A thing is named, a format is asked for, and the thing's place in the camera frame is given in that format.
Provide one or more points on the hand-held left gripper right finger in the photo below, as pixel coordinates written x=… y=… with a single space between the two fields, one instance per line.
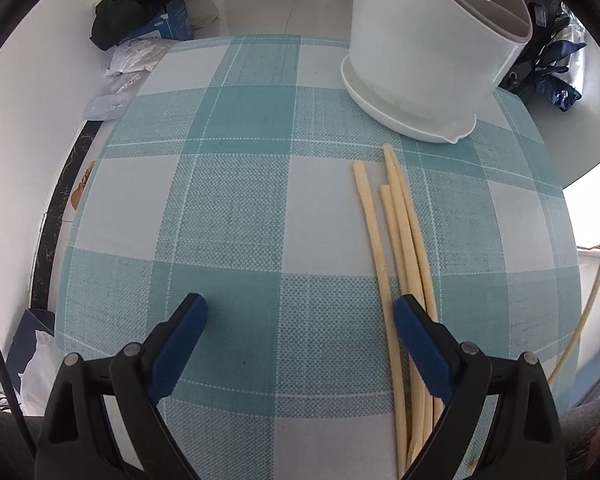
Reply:
x=422 y=345

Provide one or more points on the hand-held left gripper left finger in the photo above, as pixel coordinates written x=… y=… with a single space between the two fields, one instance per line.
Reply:
x=177 y=347

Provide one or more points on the white grey utensil holder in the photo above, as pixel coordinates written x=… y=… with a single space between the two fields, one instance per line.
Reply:
x=430 y=55

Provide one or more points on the blue and white bag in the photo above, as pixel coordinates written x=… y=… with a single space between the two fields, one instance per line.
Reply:
x=30 y=360

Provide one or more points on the teal checked tablecloth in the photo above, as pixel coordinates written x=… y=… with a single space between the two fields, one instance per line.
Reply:
x=240 y=210

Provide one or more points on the silver folded umbrella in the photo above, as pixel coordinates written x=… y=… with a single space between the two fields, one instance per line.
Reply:
x=572 y=55

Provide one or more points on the black backpack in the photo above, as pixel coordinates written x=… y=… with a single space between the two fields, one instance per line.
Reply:
x=535 y=30

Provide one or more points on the person's grey trousers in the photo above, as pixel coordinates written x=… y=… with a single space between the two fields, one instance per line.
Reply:
x=587 y=435

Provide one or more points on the white plastic parcel bag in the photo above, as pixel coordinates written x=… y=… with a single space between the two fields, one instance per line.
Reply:
x=137 y=55

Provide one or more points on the blue cardboard box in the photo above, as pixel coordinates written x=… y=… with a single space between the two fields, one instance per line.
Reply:
x=167 y=22

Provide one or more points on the beige sack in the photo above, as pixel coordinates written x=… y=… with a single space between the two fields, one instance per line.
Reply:
x=204 y=12

